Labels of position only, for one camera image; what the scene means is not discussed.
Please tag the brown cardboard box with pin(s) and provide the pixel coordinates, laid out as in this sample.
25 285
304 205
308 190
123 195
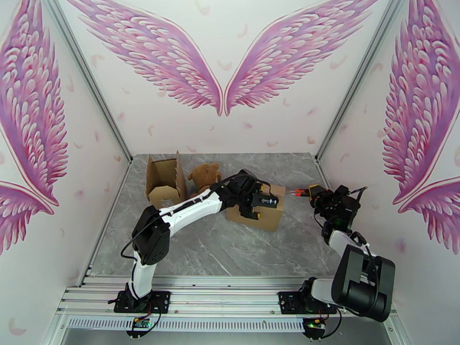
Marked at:
267 220

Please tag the orange black utility knife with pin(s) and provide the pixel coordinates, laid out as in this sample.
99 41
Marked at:
298 192

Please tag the brown teddy bear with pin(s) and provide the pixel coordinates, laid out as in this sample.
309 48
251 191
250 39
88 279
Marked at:
205 175

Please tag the cardboard box with cut tape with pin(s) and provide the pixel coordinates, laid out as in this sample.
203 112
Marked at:
163 175

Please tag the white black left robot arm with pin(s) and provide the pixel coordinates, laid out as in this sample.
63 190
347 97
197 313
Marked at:
151 232

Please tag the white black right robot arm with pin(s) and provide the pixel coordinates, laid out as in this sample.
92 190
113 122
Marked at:
359 283

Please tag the small green circuit board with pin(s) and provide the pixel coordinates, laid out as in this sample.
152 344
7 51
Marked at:
316 323
141 323

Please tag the white perforated metal strip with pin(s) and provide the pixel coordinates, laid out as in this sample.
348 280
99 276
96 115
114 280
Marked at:
215 324

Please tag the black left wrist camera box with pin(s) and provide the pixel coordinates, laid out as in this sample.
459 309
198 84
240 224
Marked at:
266 201

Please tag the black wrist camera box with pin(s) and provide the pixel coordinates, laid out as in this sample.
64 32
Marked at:
346 200
266 201

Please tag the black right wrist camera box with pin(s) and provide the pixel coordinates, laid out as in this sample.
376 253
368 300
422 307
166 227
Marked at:
346 200

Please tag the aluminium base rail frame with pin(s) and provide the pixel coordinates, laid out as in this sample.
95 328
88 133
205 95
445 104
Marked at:
222 293

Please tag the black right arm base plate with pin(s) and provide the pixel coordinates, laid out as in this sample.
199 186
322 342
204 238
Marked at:
287 301

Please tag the aluminium frame corner post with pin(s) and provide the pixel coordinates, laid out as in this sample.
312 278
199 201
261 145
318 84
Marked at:
354 89
93 89

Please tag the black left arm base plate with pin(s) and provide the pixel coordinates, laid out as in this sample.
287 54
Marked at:
161 301

